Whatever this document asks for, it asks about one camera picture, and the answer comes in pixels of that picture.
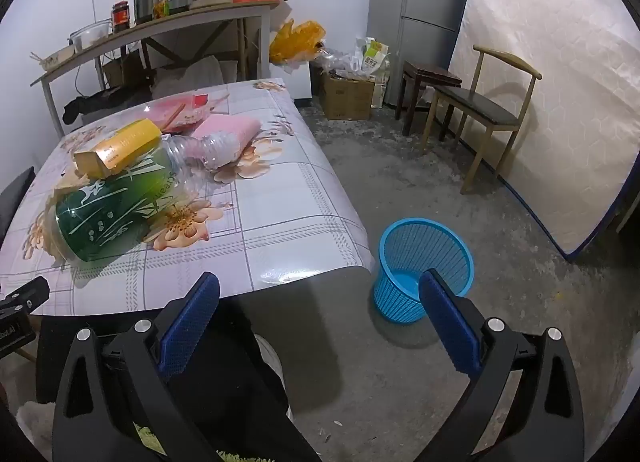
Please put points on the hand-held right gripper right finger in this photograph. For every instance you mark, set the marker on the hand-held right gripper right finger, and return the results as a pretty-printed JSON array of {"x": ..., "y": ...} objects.
[{"x": 450, "y": 327}]

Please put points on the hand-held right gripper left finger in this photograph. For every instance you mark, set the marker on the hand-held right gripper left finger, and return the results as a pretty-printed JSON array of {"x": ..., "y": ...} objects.
[{"x": 192, "y": 327}]

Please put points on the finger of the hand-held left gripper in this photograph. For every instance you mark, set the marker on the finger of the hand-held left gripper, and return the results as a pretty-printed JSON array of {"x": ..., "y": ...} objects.
[{"x": 27, "y": 296}]

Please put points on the blue plastic waste basket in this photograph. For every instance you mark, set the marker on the blue plastic waste basket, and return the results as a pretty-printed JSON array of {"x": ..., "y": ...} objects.
[{"x": 400, "y": 292}]

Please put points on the green label plastic bottle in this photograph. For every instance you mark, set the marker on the green label plastic bottle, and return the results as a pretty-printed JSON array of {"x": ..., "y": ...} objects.
[{"x": 110, "y": 217}]

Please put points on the long cardboard toothpaste box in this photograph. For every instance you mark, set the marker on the long cardboard toothpaste box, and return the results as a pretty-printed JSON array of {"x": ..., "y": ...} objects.
[{"x": 125, "y": 142}]

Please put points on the clear plastic bag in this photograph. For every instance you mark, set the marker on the clear plastic bag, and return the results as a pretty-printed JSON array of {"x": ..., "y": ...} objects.
[{"x": 170, "y": 109}]

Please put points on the white fluffy cloth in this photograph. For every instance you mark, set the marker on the white fluffy cloth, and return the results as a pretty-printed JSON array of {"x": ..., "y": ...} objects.
[{"x": 37, "y": 424}]

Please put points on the black chair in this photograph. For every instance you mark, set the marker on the black chair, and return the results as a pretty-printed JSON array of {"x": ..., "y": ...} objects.
[{"x": 12, "y": 202}]

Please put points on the floral tablecloth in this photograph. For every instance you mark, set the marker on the floral tablecloth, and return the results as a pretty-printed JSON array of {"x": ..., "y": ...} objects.
[{"x": 280, "y": 202}]

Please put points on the pink towel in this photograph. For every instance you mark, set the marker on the pink towel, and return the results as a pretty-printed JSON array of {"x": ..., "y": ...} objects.
[{"x": 235, "y": 127}]

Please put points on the black clothing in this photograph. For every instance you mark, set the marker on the black clothing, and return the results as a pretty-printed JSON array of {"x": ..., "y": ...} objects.
[{"x": 100, "y": 102}]

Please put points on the red packet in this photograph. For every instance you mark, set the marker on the red packet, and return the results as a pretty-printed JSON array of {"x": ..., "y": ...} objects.
[{"x": 200, "y": 101}]

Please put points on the wooden chair with dark seat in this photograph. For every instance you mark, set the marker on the wooden chair with dark seat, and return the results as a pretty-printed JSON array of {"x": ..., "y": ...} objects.
[{"x": 475, "y": 102}]

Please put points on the floral paper box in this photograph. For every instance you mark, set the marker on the floral paper box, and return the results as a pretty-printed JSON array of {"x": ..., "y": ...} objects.
[{"x": 55, "y": 58}]

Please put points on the small cardboard box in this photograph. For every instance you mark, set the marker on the small cardboard box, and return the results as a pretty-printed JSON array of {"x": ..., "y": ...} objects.
[{"x": 122, "y": 69}]

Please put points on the white cloth bundle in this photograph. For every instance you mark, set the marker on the white cloth bundle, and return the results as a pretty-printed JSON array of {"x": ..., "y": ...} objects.
[{"x": 195, "y": 74}]

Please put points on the dark wooden stool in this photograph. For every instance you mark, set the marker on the dark wooden stool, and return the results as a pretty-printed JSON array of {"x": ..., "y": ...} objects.
[{"x": 430, "y": 73}]

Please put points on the white mattress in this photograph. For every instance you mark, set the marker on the white mattress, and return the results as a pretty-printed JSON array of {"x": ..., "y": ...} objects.
[{"x": 550, "y": 92}]

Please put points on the glass bowl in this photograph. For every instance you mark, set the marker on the glass bowl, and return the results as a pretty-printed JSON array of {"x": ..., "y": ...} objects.
[{"x": 92, "y": 34}]

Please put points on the white printed bag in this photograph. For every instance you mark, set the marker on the white printed bag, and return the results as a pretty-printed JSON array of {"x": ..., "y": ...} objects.
[{"x": 372, "y": 54}]

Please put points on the pile of clear plastic bags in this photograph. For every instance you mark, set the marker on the pile of clear plastic bags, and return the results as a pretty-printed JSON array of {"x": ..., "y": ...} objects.
[{"x": 335, "y": 62}]

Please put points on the red jar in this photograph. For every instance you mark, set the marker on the red jar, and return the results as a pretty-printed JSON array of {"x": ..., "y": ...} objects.
[{"x": 120, "y": 16}]

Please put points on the yellow plastic bag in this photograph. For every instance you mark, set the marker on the yellow plastic bag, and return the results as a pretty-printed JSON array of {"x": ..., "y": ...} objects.
[{"x": 300, "y": 39}]

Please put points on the yellow jar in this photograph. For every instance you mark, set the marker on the yellow jar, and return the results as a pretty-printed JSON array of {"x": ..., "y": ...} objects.
[{"x": 161, "y": 4}]

